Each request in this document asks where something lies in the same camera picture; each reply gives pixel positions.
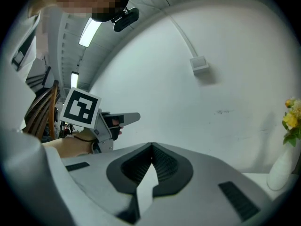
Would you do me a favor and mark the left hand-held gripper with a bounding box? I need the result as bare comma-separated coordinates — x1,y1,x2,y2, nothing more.
60,87,141,154

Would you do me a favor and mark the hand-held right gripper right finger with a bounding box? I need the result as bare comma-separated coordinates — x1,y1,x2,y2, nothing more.
141,142,285,226

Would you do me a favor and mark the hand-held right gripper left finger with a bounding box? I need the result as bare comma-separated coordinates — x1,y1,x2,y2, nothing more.
61,142,153,226

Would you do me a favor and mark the person's left forearm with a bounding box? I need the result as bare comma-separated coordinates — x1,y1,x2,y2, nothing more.
41,128,97,160

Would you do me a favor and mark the person's left hand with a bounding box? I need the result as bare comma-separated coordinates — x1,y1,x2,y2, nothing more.
109,117,124,141

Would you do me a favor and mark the black wrist band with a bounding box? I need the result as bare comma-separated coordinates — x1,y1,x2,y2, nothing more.
74,135,95,143

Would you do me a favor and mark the ceiling light panel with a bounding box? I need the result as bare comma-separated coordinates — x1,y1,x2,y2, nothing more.
70,71,79,88
78,17,103,48

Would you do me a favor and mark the white vase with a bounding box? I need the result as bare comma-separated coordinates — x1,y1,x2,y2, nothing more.
267,142,298,191

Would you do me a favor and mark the person's white shirt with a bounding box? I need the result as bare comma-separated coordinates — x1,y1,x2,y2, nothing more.
9,7,63,84

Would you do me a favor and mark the white wall junction box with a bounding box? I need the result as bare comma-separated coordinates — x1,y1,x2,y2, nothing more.
190,55,210,76

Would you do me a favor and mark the white wall conduit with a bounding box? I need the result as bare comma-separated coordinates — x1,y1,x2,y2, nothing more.
168,15,199,59

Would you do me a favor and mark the black head camera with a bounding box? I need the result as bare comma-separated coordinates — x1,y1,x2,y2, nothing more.
110,6,140,33

